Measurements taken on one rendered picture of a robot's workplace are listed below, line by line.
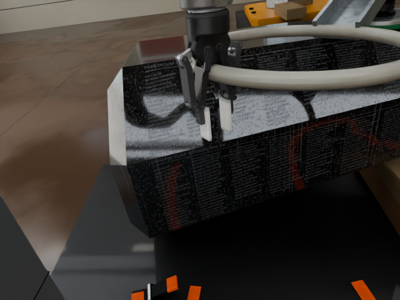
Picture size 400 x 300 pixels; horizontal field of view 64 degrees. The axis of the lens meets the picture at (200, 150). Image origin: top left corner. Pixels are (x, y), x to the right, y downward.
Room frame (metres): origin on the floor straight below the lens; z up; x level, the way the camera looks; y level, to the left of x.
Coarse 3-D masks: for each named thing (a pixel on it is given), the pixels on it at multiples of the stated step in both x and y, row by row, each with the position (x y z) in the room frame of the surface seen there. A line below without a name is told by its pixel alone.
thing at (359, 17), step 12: (336, 0) 0.96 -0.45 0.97; (348, 0) 1.00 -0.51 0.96; (360, 0) 0.98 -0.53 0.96; (372, 0) 0.87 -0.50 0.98; (384, 0) 0.92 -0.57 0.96; (324, 12) 0.91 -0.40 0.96; (336, 12) 0.96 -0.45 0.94; (348, 12) 0.94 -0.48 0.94; (360, 12) 0.91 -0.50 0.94; (372, 12) 0.86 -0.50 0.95; (312, 24) 0.88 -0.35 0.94; (336, 24) 0.90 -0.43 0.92; (348, 24) 0.88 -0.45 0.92; (360, 24) 0.80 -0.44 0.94
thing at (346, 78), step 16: (240, 32) 0.89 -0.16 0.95; (256, 32) 0.90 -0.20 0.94; (272, 32) 0.90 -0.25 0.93; (288, 32) 0.90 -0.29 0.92; (304, 32) 0.88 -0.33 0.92; (320, 32) 0.86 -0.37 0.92; (336, 32) 0.83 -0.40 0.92; (352, 32) 0.80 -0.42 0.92; (368, 32) 0.76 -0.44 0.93; (384, 32) 0.73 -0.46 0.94; (192, 64) 0.61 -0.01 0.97; (384, 64) 0.47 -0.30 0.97; (224, 80) 0.52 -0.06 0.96; (240, 80) 0.50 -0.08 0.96; (256, 80) 0.48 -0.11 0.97; (272, 80) 0.47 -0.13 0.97; (288, 80) 0.46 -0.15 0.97; (304, 80) 0.45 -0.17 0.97; (320, 80) 0.45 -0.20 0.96; (336, 80) 0.44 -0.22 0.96; (352, 80) 0.44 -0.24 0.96; (368, 80) 0.44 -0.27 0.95; (384, 80) 0.45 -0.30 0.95
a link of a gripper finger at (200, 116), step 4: (188, 104) 0.54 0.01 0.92; (196, 108) 0.54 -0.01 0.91; (196, 112) 0.55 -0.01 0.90; (200, 112) 0.54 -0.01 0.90; (196, 116) 0.55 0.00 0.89; (200, 116) 0.54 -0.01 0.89; (204, 116) 0.55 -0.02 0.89; (196, 120) 0.55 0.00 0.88; (200, 120) 0.54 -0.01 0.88; (204, 120) 0.55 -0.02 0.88; (200, 124) 0.54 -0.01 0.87
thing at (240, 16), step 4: (236, 12) 2.27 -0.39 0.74; (240, 12) 2.24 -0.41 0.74; (244, 12) 2.22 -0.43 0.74; (236, 16) 2.21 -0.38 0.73; (240, 16) 2.13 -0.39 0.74; (244, 16) 2.11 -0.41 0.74; (236, 20) 2.25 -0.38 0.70; (240, 20) 2.01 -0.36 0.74; (244, 20) 2.00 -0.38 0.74; (248, 20) 1.98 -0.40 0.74; (236, 24) 2.28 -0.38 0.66; (240, 24) 1.92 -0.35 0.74; (244, 24) 1.89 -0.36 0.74; (248, 24) 1.88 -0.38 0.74; (236, 28) 2.31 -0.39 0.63; (240, 28) 1.89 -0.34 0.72
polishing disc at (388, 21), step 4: (396, 8) 1.19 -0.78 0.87; (396, 12) 1.13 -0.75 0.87; (392, 16) 1.09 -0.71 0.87; (396, 16) 1.09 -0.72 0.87; (376, 20) 1.07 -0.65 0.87; (380, 20) 1.07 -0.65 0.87; (384, 20) 1.06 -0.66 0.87; (388, 20) 1.05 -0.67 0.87; (392, 20) 1.04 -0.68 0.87; (396, 20) 1.04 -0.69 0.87; (372, 24) 1.07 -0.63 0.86; (376, 24) 1.06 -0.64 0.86; (380, 24) 1.05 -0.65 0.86; (384, 24) 1.05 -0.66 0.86; (388, 24) 1.04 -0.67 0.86; (392, 24) 1.04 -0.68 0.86
